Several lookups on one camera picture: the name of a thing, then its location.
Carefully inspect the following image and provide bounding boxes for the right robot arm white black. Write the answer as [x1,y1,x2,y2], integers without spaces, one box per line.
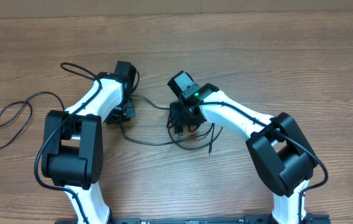
[168,71,318,223]

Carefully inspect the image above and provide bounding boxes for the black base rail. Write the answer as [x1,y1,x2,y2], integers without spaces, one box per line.
[55,213,331,224]

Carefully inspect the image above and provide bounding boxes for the black separated usb cable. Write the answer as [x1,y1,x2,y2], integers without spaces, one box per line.
[0,90,66,156]

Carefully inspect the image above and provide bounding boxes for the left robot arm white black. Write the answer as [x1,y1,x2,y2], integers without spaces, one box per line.
[34,61,139,223]

